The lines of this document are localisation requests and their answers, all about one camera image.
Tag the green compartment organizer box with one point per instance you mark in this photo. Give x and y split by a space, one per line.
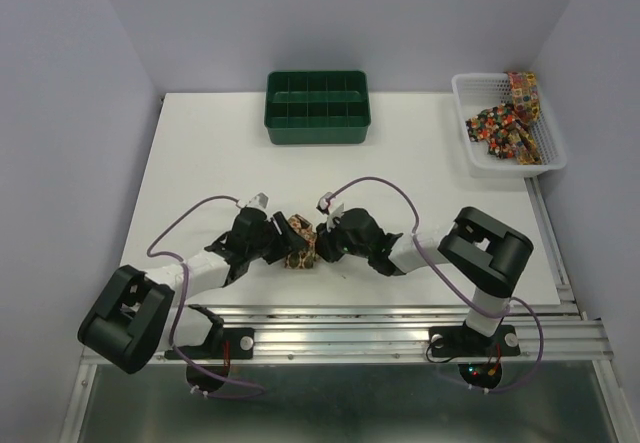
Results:
317 107

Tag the paisley patterned tie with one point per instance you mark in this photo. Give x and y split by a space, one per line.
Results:
305 256

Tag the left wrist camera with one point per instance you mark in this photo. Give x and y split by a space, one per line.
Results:
259 201

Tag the aluminium rail frame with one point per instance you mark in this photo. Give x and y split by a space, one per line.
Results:
372 334

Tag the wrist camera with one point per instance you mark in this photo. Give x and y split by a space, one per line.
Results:
259 201
333 211

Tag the white perforated plastic basket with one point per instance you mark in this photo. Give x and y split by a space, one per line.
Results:
474 92

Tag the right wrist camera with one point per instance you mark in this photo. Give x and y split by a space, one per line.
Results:
333 211

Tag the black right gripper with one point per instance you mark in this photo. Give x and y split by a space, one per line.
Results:
324 236

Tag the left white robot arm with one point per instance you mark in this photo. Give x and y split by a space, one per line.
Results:
130 319

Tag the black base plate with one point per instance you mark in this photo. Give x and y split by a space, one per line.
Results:
228 343
459 341

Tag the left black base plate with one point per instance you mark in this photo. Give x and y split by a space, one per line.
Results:
228 343

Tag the dark multicolour dotted tie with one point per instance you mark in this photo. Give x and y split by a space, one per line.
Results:
497 126

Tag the yellow patterned tie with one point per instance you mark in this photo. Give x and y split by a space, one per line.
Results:
526 102

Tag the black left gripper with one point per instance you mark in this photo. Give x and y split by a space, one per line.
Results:
291 239

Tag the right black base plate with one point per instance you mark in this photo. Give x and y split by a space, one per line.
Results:
459 341

